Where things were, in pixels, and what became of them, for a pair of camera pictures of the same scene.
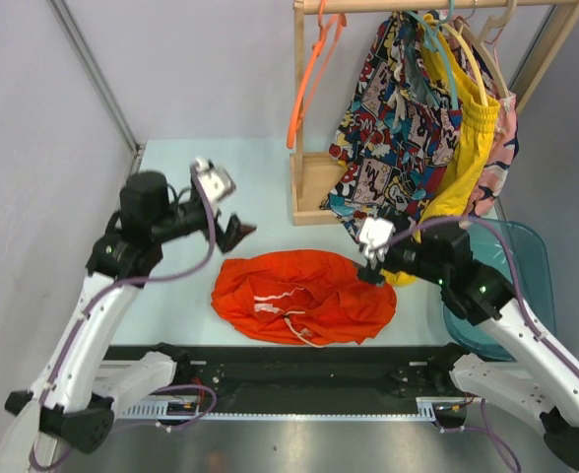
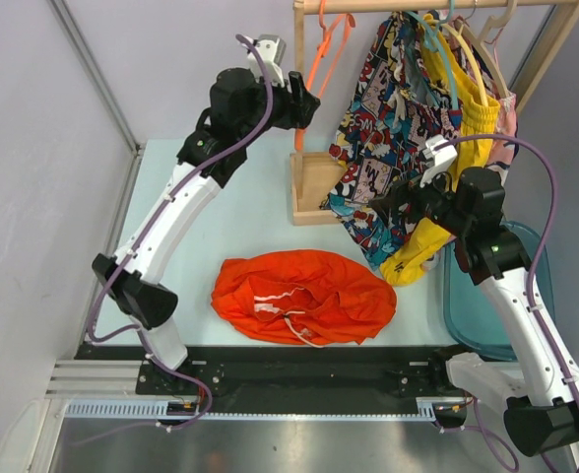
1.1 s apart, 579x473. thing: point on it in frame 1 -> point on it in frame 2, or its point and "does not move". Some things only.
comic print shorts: x=398 y=131 does not move
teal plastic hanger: x=433 y=26 does not move
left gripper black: x=233 y=232 -> x=299 y=106
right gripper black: x=370 y=275 -> x=405 y=192
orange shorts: x=304 y=297 does not move
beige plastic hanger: x=479 y=43 does not move
